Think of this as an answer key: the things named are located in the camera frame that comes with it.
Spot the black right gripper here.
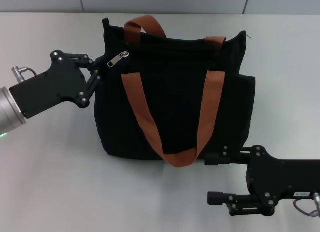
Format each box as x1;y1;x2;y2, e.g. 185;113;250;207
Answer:
204;145;320;216

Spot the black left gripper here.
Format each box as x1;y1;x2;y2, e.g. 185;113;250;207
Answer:
9;49;105;119

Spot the silver zipper pull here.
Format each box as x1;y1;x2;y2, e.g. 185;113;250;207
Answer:
106;50;131;68

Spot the black fabric tote bag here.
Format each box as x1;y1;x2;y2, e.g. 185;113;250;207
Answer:
93;15;257;168

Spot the left gripper cable with plug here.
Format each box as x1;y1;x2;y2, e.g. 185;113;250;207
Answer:
10;65;39;84

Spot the gripper cable with plug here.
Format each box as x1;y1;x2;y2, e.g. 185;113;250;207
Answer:
10;65;39;84
293;191;320;217

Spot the right gripper cable with plug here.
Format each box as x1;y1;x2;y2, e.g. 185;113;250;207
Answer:
293;191;320;217

